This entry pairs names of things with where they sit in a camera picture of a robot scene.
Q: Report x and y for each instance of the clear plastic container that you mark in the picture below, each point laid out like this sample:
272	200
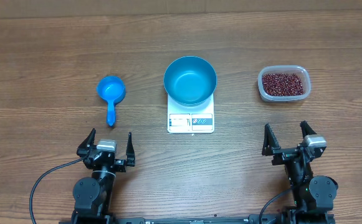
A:
300	71

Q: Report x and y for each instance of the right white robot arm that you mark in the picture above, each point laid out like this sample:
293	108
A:
313	195

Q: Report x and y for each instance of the white digital kitchen scale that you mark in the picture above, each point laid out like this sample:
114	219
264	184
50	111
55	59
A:
197	119

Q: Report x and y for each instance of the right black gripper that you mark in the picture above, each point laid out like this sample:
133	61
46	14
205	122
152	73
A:
270	147

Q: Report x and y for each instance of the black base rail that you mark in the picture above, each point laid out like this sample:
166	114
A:
251	219

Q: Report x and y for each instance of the blue metal bowl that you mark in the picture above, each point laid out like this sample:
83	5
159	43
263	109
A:
190	80

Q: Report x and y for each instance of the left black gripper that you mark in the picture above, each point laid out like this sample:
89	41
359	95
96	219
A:
120	163

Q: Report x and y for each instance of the blue plastic measuring scoop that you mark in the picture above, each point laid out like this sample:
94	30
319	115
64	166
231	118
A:
112	90

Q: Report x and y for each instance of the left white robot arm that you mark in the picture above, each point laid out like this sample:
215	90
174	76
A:
93	194

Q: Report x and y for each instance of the red beans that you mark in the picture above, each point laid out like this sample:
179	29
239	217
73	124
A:
282	84

